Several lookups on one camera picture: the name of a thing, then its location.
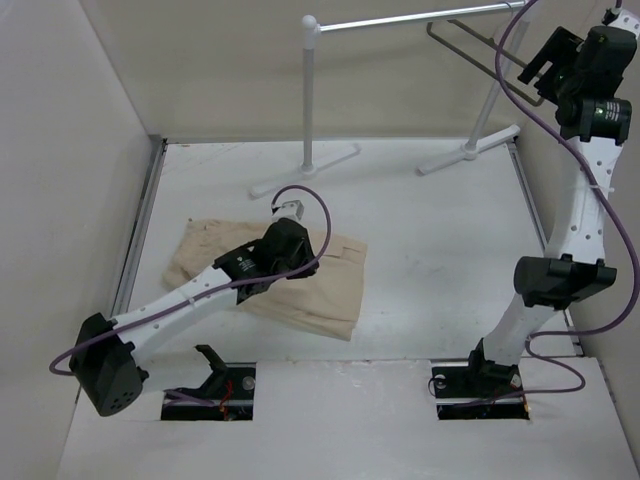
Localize beige cargo trousers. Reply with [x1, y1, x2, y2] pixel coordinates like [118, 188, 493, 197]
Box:
[162, 219, 368, 341]

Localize right metal table rail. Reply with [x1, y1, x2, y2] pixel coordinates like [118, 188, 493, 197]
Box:
[507, 136, 584, 357]

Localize left metal table rail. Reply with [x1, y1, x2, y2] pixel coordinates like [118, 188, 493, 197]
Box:
[107, 135, 168, 317]

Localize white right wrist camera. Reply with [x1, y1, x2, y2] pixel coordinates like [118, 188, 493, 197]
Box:
[602, 6, 640, 38]

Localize white clothes rack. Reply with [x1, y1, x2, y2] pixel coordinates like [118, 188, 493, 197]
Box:
[248, 1, 534, 199]

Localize grey clothes hanger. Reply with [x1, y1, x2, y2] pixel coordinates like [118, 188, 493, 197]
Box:
[425, 2, 549, 107]

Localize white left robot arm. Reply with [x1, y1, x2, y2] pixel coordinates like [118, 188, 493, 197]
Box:
[69, 218, 318, 417]

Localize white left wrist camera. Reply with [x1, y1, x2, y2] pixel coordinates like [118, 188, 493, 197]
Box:
[271, 200, 304, 223]

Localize metal table rail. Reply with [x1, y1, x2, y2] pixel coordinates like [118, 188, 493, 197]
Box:
[507, 136, 584, 357]
[107, 135, 168, 317]

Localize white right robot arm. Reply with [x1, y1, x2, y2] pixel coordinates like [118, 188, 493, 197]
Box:
[431, 21, 638, 402]

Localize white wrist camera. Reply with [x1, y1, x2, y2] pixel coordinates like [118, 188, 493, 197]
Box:
[271, 200, 304, 223]
[602, 6, 640, 38]

